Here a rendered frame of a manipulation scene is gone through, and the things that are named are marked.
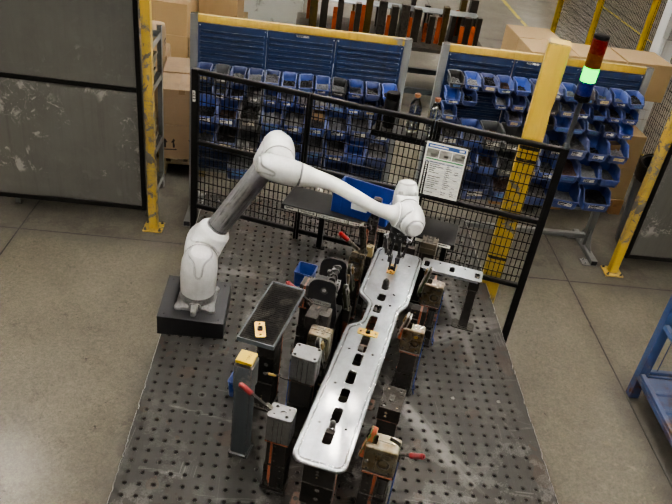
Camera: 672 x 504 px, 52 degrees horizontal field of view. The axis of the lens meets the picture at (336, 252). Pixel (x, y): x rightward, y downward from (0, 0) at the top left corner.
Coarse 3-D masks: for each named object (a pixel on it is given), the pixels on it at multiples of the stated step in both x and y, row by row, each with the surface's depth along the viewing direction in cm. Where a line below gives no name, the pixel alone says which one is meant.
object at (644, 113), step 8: (664, 16) 634; (664, 24) 632; (656, 32) 645; (664, 32) 632; (656, 40) 644; (664, 40) 635; (656, 48) 643; (664, 48) 639; (664, 56) 643; (648, 104) 669; (640, 112) 673; (648, 112) 673; (640, 120) 678; (640, 128) 682
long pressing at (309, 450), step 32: (384, 256) 328; (416, 256) 332; (384, 320) 286; (352, 352) 267; (384, 352) 270; (352, 384) 252; (320, 416) 237; (352, 416) 239; (320, 448) 226; (352, 448) 228
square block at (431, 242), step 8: (424, 240) 333; (432, 240) 334; (424, 248) 333; (432, 248) 332; (424, 256) 336; (432, 256) 334; (424, 264) 338; (424, 272) 340; (416, 280) 344; (416, 288) 346; (416, 296) 348
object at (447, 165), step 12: (432, 144) 338; (444, 144) 337; (432, 156) 341; (444, 156) 340; (456, 156) 338; (468, 156) 336; (420, 168) 346; (432, 168) 345; (444, 168) 343; (456, 168) 341; (420, 180) 350; (432, 180) 348; (444, 180) 346; (456, 180) 344; (420, 192) 353; (432, 192) 351; (444, 192) 349; (456, 192) 348
